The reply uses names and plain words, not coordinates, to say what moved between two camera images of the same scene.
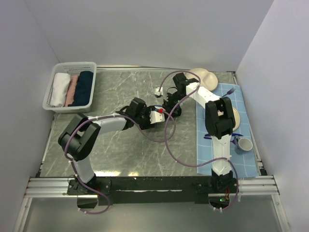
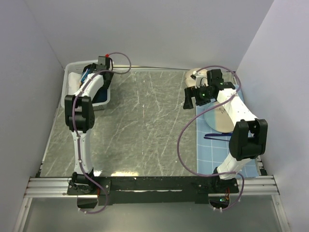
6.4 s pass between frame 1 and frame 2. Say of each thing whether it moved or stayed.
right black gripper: moved
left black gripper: moved
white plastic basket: moved
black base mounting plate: stayed
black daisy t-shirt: moved
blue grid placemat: stayed
